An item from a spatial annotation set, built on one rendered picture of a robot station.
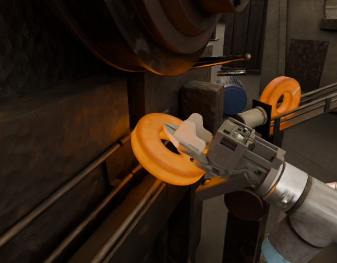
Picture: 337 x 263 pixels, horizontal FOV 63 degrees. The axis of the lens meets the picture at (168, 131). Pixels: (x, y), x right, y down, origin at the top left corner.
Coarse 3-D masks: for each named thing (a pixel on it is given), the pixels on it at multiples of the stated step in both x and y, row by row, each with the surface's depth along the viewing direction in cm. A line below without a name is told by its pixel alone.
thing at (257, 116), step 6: (258, 108) 84; (240, 114) 80; (246, 114) 81; (252, 114) 81; (258, 114) 82; (264, 114) 82; (240, 120) 80; (246, 120) 80; (252, 120) 81; (258, 120) 82; (264, 120) 83; (252, 126) 82
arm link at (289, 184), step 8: (280, 168) 45; (288, 168) 44; (296, 168) 45; (280, 176) 43; (288, 176) 43; (296, 176) 43; (304, 176) 44; (272, 184) 44; (280, 184) 43; (288, 184) 43; (296, 184) 43; (304, 184) 43; (272, 192) 44; (280, 192) 43; (288, 192) 43; (296, 192) 42; (272, 200) 44; (280, 200) 44; (288, 200) 43; (296, 200) 42; (280, 208) 45; (288, 208) 44
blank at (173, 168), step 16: (144, 128) 49; (160, 128) 52; (144, 144) 46; (160, 144) 48; (144, 160) 46; (160, 160) 45; (176, 160) 47; (160, 176) 46; (176, 176) 46; (192, 176) 47
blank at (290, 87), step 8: (272, 80) 84; (280, 80) 83; (288, 80) 84; (272, 88) 82; (280, 88) 83; (288, 88) 85; (296, 88) 87; (264, 96) 83; (272, 96) 83; (280, 96) 85; (288, 96) 88; (296, 96) 88; (272, 104) 84; (288, 104) 89; (296, 104) 90; (272, 112) 85; (280, 112) 88
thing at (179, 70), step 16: (64, 0) 30; (80, 0) 29; (96, 0) 28; (112, 0) 27; (128, 0) 29; (80, 16) 31; (96, 16) 30; (112, 16) 28; (128, 16) 30; (96, 32) 33; (112, 32) 32; (128, 32) 30; (144, 32) 33; (112, 48) 35; (128, 48) 32; (144, 48) 34; (160, 48) 38; (128, 64) 43; (144, 64) 35; (160, 64) 39; (176, 64) 44; (192, 64) 50
